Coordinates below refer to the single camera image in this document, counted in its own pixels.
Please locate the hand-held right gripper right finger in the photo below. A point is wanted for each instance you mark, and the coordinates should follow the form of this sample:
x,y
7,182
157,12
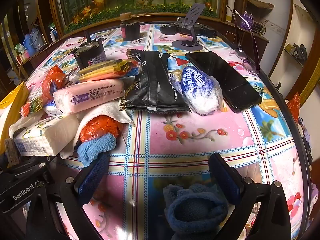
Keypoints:
x,y
231,182

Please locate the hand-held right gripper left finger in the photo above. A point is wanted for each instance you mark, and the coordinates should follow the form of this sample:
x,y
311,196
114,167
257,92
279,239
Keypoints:
x,y
90,180

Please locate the blue knitted cloth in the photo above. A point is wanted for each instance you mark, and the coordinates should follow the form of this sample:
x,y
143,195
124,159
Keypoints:
x,y
96,146

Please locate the dark blue fleece sock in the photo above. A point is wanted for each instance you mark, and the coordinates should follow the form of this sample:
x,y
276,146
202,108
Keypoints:
x,y
197,212

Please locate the orange plastic bag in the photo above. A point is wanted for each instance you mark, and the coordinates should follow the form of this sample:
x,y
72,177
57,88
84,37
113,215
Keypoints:
x,y
52,80
100,130
292,105

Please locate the white printed tissue pack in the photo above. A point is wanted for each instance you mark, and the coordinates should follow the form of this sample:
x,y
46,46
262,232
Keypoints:
x,y
42,137

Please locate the white towel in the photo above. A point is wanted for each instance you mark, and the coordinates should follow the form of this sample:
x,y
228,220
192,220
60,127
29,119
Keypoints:
x,y
107,111

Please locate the small blue white pack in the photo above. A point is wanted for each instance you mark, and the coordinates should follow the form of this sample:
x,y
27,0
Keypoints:
x,y
51,108

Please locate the pink tissue pack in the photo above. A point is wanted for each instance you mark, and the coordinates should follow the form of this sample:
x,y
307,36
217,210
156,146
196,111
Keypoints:
x,y
87,95

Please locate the orange patterned packet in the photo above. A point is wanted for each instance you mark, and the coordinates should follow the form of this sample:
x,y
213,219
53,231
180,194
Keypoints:
x,y
32,105

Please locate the yellow cardboard box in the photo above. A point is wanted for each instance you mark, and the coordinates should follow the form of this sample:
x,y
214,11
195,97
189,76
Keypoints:
x,y
15,97

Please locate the blue white plastic bag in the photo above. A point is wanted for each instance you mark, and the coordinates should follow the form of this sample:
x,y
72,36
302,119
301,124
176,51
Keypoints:
x,y
197,90

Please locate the black foil packet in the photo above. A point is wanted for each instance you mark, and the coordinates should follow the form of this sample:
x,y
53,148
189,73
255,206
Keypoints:
x,y
150,85

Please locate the black smartphone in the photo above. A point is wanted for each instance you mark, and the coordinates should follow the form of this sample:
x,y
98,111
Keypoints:
x,y
225,80

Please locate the purple eyeglasses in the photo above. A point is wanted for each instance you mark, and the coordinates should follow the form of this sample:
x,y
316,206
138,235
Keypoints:
x,y
250,66

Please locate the black motor purple label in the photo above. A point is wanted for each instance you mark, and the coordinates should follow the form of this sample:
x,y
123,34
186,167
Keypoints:
x,y
90,53

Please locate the pink green packets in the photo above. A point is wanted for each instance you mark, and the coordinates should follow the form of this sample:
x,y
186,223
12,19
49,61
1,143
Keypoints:
x,y
21,52

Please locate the black phone stand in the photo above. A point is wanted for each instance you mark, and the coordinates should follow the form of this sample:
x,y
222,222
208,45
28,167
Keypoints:
x,y
186,45

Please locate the blue water jug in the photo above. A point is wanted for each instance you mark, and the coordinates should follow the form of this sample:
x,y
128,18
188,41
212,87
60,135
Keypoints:
x,y
31,41

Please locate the white green bottle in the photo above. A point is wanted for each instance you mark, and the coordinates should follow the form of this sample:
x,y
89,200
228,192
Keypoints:
x,y
52,32

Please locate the black jar with cork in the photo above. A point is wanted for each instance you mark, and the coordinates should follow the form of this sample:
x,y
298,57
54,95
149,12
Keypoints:
x,y
130,30

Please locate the purple bottle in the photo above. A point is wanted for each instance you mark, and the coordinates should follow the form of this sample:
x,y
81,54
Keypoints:
x,y
251,20
245,18

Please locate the black folded gadget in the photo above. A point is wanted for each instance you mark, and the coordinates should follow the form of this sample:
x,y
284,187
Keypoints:
x,y
167,28

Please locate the wooden glass display cabinet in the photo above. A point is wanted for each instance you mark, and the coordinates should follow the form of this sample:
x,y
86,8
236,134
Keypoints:
x,y
15,22

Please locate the white rolled paper yellow band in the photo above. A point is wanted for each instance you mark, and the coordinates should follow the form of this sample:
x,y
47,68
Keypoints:
x,y
230,0

